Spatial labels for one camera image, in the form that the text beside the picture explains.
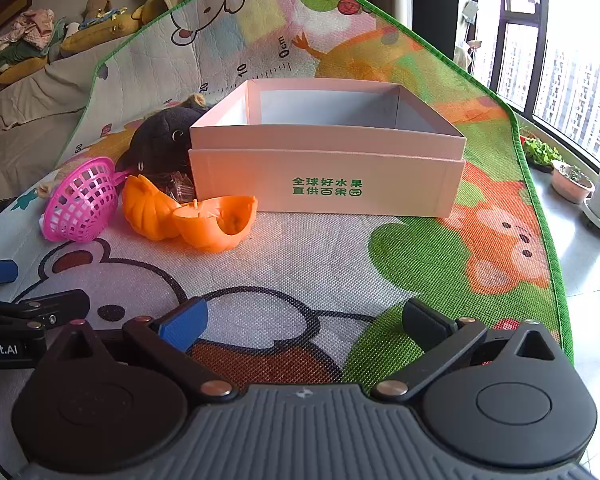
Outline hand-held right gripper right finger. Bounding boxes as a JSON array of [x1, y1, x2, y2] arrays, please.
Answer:
[[374, 298, 561, 403]]

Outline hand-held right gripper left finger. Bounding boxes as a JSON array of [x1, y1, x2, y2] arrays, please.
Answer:
[[45, 297, 233, 401]]

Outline orange pumpkin shell half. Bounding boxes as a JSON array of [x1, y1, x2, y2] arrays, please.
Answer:
[[123, 174, 181, 240], [172, 196, 259, 253]]

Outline pink plastic basket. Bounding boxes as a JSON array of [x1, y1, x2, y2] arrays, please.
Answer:
[[43, 156, 121, 244]]

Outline clear plastic clips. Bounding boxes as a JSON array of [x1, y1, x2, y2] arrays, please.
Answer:
[[155, 170, 196, 206]]

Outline pink cardboard box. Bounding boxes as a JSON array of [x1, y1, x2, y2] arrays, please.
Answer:
[[188, 78, 467, 219]]

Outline black plush toy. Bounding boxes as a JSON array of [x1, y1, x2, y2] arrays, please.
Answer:
[[115, 92, 218, 198]]

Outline cartoon play mat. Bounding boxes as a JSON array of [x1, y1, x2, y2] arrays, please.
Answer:
[[0, 0, 576, 480]]

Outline pink plant pot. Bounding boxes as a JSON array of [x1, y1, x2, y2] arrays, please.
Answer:
[[551, 160, 595, 204]]

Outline yellow cushion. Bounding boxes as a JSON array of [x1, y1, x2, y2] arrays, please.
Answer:
[[0, 52, 51, 86]]

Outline green leafy potted plant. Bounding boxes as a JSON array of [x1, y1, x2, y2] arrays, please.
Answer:
[[522, 135, 561, 173]]

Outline green cloth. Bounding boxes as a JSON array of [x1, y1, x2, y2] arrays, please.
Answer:
[[0, 20, 67, 73]]

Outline pink clothes pile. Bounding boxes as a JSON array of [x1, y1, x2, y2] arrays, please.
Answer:
[[0, 8, 56, 48]]

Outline yellow plush pillow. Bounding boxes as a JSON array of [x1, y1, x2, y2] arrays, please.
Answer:
[[60, 10, 146, 56]]

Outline brown teddy bear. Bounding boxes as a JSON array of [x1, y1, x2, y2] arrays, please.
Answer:
[[82, 0, 127, 28]]

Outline black framed window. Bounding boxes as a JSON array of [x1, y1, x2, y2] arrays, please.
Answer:
[[459, 0, 600, 171]]

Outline yellow duck plush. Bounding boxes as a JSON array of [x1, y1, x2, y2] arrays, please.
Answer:
[[132, 0, 181, 26]]

